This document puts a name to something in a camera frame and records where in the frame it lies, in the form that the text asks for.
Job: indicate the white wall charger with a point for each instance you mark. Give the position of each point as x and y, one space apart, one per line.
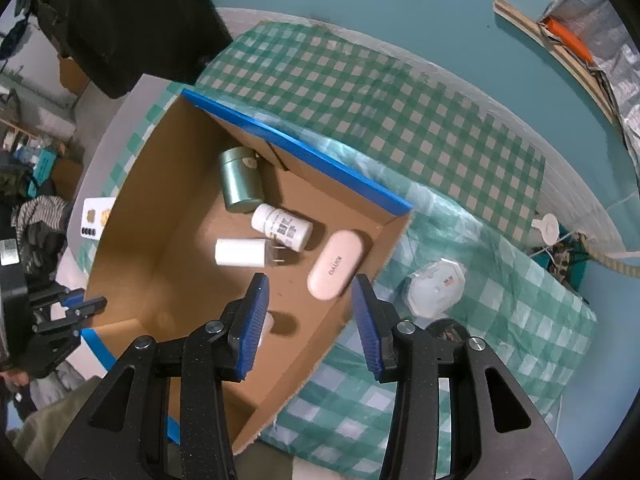
240 252

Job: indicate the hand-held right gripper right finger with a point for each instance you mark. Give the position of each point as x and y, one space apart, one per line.
367 330

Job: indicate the white oval earbud case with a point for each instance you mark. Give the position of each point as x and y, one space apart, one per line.
332 265

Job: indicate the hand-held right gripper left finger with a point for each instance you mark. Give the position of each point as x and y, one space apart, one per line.
252 320

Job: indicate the blue cardboard box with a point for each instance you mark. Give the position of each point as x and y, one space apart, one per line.
175 210

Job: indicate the white pill bottle orange label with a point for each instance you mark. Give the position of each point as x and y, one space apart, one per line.
280 227

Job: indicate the white funnel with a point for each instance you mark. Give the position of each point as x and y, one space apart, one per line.
547 227

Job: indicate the orange object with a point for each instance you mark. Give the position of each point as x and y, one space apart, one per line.
567 37

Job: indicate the green small-check tablecloth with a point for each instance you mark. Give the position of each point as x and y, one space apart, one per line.
350 85

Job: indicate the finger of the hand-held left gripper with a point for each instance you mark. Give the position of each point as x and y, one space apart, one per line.
50 352
70 310

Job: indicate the black hanging cloth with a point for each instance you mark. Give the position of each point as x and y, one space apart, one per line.
125 20

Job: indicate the green metal tin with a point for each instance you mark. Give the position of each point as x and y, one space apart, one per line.
240 185

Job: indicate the silver tarp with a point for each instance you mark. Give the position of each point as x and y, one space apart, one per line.
600 25

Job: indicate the striped grey cloth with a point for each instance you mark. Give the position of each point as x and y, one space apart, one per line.
40 230

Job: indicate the wooden strip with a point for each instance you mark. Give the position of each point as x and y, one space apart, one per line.
530 30

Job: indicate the white smartphone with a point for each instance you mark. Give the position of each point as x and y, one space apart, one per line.
95 227

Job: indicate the white octagonal plastic container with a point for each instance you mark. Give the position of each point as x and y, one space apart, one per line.
435 287

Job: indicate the light green large-check tablecloth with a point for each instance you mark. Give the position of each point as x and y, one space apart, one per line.
500 310

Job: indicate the black round cooling fan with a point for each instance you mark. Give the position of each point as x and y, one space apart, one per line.
447 330

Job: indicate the teal box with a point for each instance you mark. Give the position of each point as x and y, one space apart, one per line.
42 170

